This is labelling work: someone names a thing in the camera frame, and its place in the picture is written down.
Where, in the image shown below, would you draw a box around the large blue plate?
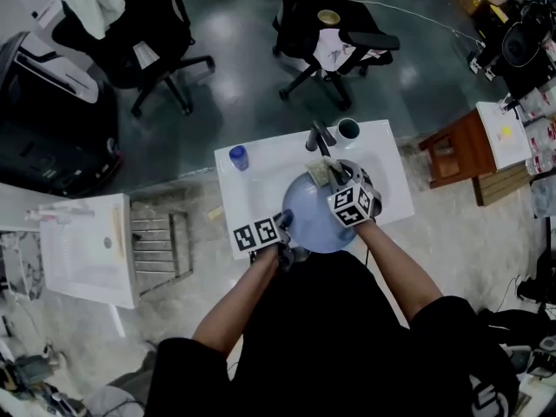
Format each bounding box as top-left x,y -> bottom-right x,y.
281,172 -> 370,254

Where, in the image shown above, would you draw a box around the person's right forearm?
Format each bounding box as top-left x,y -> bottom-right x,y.
355,222 -> 444,332

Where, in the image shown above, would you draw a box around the yellow-green sponge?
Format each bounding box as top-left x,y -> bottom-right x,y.
305,156 -> 342,187

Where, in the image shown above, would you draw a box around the gold bowl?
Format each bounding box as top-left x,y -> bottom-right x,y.
316,9 -> 341,28

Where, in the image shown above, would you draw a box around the black faucet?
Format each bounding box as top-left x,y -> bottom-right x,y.
305,121 -> 336,158

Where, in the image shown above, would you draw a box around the person's black clothing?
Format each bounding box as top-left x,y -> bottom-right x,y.
142,249 -> 520,417

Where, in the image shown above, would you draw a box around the black mesh office chair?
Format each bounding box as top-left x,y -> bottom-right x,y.
51,0 -> 216,118
272,0 -> 400,111

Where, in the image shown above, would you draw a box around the steel rack stand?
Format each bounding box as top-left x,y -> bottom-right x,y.
129,202 -> 195,295

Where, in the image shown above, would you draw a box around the person's left forearm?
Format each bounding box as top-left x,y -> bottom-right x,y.
192,245 -> 281,358

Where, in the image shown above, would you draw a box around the brown wooden cabinet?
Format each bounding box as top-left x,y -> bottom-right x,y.
419,110 -> 499,189

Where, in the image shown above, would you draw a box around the wooden pallet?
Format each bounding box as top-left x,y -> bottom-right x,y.
472,162 -> 535,208

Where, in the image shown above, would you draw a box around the white printed papers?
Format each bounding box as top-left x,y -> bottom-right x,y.
313,27 -> 355,71

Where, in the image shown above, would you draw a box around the white sink with metal rack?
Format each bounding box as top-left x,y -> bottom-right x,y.
38,192 -> 141,310

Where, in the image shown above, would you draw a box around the pale teal cup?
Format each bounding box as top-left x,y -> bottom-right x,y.
336,117 -> 361,142

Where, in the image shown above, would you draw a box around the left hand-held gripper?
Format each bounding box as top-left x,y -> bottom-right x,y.
233,208 -> 297,274

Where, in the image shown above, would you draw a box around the white ceramic sink basin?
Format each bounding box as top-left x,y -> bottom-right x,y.
213,119 -> 415,261

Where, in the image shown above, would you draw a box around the black and white appliance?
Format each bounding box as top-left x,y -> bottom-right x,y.
0,30 -> 125,197

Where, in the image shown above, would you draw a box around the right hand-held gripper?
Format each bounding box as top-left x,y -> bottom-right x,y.
326,160 -> 383,229

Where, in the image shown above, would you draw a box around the blue bottle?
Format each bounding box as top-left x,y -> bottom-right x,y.
228,144 -> 249,172

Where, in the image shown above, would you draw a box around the white cloth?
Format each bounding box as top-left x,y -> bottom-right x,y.
50,0 -> 126,41

